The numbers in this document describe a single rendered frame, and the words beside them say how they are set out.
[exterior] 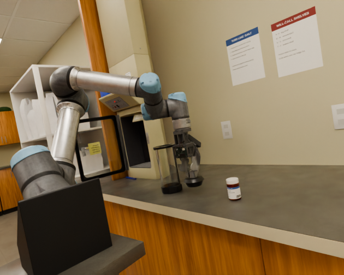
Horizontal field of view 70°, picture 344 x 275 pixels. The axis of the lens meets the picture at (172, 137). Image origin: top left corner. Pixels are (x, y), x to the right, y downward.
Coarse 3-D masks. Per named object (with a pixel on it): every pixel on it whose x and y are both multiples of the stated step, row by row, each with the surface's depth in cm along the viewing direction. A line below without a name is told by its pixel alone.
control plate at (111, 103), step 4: (112, 100) 157; (116, 100) 155; (120, 100) 153; (108, 104) 164; (112, 104) 161; (116, 104) 159; (120, 104) 157; (124, 104) 155; (112, 108) 166; (116, 108) 164; (120, 108) 161
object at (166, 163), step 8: (168, 144) 123; (160, 152) 115; (168, 152) 115; (160, 160) 116; (168, 160) 115; (160, 168) 117; (168, 168) 115; (176, 168) 117; (160, 176) 118; (168, 176) 115; (176, 176) 117; (168, 184) 116; (176, 184) 116
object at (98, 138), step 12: (108, 120) 168; (84, 132) 159; (96, 132) 163; (108, 132) 167; (84, 144) 158; (96, 144) 162; (108, 144) 167; (96, 156) 162; (108, 156) 166; (84, 168) 158; (96, 168) 162; (108, 168) 166; (120, 168) 171
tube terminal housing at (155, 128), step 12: (132, 60) 149; (144, 60) 152; (120, 72) 161; (132, 72) 151; (144, 72) 151; (132, 108) 158; (120, 120) 171; (144, 120) 150; (156, 120) 155; (156, 132) 154; (156, 144) 153; (132, 168) 170; (144, 168) 159; (156, 168) 152
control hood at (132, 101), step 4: (104, 96) 158; (108, 96) 155; (112, 96) 152; (116, 96) 150; (120, 96) 149; (124, 96) 146; (128, 96) 145; (100, 100) 164; (104, 100) 162; (108, 100) 159; (124, 100) 151; (128, 100) 149; (132, 100) 147; (136, 100) 146; (140, 100) 148; (104, 104) 166; (128, 104) 153; (132, 104) 151; (136, 104) 149; (124, 108) 160
